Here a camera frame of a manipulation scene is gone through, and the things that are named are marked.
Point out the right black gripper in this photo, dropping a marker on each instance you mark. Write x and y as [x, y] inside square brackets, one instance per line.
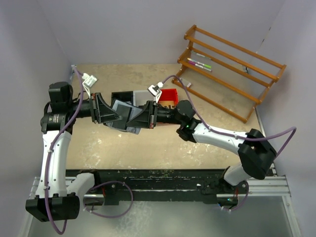
[144, 119]

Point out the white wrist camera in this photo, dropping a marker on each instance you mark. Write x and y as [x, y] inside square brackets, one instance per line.
[88, 82]
[155, 90]

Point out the black card holder wallet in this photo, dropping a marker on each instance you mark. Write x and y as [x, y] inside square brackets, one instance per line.
[126, 111]

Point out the wooden tiered rack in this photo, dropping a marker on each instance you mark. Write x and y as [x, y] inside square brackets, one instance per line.
[240, 79]

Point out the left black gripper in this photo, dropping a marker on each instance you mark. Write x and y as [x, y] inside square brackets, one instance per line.
[101, 112]

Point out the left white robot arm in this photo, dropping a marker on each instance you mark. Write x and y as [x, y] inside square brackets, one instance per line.
[55, 200]

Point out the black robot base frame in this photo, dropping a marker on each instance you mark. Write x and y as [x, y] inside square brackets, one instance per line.
[202, 185]

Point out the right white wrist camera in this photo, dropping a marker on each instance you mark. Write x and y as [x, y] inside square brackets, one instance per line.
[155, 90]

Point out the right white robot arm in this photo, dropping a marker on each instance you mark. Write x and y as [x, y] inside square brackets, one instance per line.
[255, 152]

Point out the red plastic bin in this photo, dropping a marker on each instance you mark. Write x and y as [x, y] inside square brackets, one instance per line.
[169, 94]

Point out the grey marker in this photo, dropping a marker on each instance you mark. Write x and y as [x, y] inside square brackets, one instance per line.
[201, 55]

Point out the black plastic bin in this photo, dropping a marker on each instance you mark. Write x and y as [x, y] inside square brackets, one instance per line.
[125, 96]

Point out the pink marker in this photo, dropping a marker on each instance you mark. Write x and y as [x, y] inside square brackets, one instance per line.
[200, 66]

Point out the white plastic bin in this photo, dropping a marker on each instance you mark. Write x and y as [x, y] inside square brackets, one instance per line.
[140, 97]

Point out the green capped marker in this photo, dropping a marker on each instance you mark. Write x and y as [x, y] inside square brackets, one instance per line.
[200, 63]

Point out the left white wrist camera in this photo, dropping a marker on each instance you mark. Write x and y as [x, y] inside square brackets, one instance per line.
[88, 82]

